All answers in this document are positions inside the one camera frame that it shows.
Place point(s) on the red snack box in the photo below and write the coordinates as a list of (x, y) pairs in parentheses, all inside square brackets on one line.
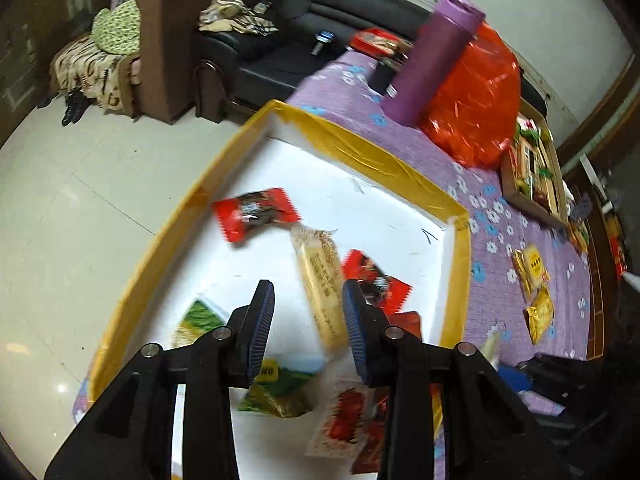
[(377, 42)]

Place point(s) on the white and red snack packet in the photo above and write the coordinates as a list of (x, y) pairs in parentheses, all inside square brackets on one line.
[(340, 412)]

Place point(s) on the yellow box with white inside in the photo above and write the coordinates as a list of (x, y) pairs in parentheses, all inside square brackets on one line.
[(350, 145)]

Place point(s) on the yellow round-label cracker packet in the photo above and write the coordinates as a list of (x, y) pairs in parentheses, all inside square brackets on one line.
[(532, 267)]

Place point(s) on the small bright red packet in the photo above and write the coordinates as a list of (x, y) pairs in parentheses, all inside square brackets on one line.
[(409, 324)]

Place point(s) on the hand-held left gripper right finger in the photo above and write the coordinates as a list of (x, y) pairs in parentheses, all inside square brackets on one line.
[(355, 330)]

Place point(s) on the brown cardboard tray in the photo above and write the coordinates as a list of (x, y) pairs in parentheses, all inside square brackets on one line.
[(520, 185)]

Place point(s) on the microphone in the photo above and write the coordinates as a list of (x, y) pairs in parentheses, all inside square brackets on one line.
[(324, 41)]

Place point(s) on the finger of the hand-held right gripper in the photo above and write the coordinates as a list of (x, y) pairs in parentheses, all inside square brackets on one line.
[(515, 379)]

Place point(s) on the green packet with yellow logo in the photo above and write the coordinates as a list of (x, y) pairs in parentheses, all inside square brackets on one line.
[(282, 387)]

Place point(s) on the brown armchair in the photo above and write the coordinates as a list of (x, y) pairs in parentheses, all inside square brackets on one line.
[(165, 35)]

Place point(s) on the pair of black shoes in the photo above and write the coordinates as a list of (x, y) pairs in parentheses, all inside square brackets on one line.
[(72, 107)]

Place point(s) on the green patterned cushion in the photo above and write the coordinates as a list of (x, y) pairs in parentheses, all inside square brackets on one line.
[(117, 27)]

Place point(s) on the beige striped cloth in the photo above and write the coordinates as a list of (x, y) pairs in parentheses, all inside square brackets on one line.
[(235, 15)]

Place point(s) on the green peas packet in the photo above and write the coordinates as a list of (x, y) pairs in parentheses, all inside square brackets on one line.
[(195, 322)]

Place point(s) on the black leather sofa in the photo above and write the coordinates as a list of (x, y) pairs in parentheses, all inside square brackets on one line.
[(300, 5)]

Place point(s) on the row of red boxes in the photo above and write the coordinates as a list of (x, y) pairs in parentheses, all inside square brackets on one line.
[(619, 255)]

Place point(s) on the group of assorted snack packets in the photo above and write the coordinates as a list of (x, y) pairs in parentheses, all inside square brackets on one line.
[(537, 165)]

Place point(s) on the yellow cheese cracker packet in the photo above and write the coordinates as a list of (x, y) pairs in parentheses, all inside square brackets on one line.
[(541, 315)]

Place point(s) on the purple bottle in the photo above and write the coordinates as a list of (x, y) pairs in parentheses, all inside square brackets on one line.
[(430, 60)]

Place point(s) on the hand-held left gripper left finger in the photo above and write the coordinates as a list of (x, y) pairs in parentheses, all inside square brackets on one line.
[(257, 330)]

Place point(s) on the black phone stand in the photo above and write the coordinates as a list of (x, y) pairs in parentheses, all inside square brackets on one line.
[(580, 210)]

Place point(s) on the red and black candy packet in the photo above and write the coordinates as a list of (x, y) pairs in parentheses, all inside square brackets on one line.
[(255, 210), (375, 285)]

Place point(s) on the brown patterned blanket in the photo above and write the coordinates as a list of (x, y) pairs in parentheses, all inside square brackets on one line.
[(85, 70)]

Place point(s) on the beige long biscuit packet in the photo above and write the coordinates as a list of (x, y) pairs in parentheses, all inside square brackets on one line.
[(320, 290)]

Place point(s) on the stack of snack bars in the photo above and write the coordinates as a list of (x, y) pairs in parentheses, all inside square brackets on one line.
[(578, 237)]

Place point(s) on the red plastic bag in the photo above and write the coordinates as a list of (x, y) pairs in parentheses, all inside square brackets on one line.
[(480, 100)]

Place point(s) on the black cup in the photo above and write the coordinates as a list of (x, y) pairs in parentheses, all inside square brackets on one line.
[(382, 77)]

